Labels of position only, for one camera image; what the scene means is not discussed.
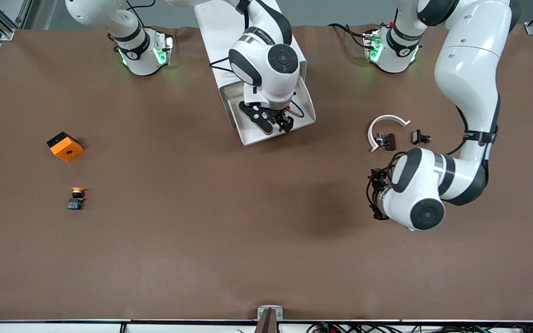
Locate yellow capped push button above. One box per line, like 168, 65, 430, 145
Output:
67, 187, 87, 211

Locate dark component with metal clip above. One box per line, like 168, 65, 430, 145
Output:
375, 132, 397, 152

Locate white curved plastic piece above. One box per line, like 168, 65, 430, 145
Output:
368, 114, 411, 153

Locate brown table mat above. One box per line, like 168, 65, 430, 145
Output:
0, 24, 533, 322

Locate orange and black box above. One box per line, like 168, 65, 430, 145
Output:
46, 131, 85, 163

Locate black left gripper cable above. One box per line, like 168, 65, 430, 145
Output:
366, 153, 403, 211

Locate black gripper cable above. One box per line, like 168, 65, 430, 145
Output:
366, 153, 403, 211
208, 55, 232, 74

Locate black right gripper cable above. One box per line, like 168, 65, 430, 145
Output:
208, 55, 232, 74

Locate black base cable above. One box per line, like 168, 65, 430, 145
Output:
328, 23, 370, 49

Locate cable bundle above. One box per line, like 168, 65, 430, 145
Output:
306, 322, 533, 333

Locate grey metal bracket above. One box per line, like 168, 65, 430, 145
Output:
257, 305, 284, 321

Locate brown tapered post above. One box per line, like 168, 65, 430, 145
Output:
254, 308, 278, 333

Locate white table edge rail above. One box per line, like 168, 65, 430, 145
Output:
0, 319, 533, 333

